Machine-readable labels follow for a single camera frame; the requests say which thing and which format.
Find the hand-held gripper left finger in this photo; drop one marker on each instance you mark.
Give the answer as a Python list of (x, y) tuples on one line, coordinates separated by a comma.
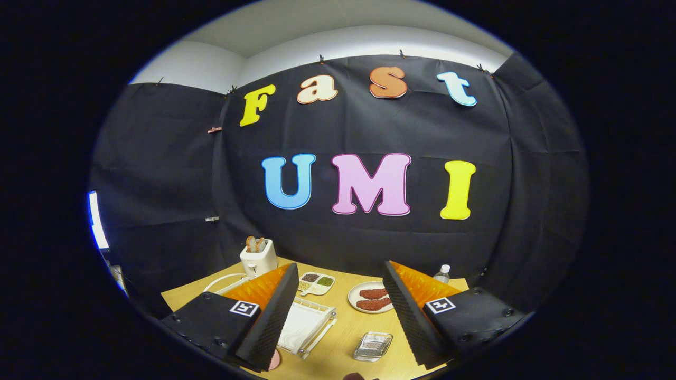
[(274, 316)]

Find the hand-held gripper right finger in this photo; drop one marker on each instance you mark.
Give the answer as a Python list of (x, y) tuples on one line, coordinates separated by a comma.
[(412, 316)]

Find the pink plate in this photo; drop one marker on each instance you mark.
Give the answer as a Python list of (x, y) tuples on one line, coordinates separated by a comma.
[(274, 360)]

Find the white divided dish with beans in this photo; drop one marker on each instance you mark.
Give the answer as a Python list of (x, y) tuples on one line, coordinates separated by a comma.
[(317, 287)]

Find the white plate with meat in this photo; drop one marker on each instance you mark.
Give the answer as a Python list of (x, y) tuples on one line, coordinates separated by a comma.
[(353, 298)]

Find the red meat piece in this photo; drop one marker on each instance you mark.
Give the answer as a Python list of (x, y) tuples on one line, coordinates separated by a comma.
[(372, 304), (374, 293)]

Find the green label drink bottle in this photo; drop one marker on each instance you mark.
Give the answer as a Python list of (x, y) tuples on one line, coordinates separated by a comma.
[(442, 275)]

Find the white toaster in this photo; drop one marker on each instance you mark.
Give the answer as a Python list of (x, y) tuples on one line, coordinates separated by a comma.
[(260, 261)]

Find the toast bread slice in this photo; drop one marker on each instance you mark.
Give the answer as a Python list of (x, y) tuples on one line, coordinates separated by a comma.
[(260, 244), (251, 244)]

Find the black backdrop cloth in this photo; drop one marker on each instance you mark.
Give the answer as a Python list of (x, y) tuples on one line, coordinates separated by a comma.
[(158, 184)]

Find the computer monitor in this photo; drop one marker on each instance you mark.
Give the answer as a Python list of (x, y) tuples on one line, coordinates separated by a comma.
[(97, 221)]

